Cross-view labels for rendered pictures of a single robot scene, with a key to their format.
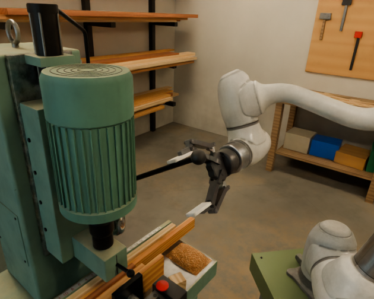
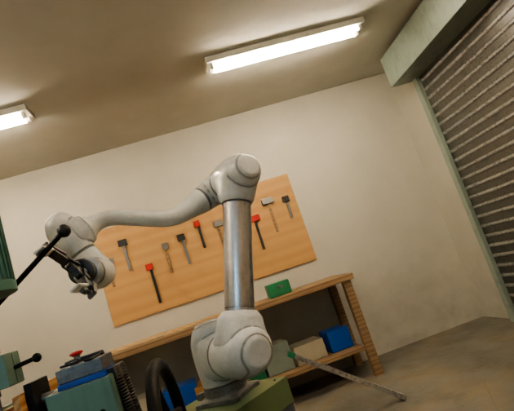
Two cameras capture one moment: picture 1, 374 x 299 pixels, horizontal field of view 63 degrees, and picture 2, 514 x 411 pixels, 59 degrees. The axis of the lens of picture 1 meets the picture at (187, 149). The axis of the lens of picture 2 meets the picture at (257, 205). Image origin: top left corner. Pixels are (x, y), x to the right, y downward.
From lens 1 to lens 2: 90 cm
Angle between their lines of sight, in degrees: 53
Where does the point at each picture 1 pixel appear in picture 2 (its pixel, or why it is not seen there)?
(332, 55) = (135, 296)
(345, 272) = (224, 316)
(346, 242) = not seen: hidden behind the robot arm
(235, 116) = (74, 242)
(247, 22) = (14, 304)
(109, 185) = not seen: outside the picture
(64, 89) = not seen: outside the picture
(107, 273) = (8, 372)
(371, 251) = (228, 289)
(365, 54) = (166, 282)
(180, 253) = not seen: hidden behind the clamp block
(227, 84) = (55, 221)
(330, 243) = (208, 329)
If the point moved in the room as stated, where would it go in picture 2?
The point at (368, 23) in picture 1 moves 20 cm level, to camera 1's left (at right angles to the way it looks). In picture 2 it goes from (152, 254) to (133, 258)
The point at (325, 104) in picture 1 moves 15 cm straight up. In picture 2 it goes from (140, 213) to (129, 174)
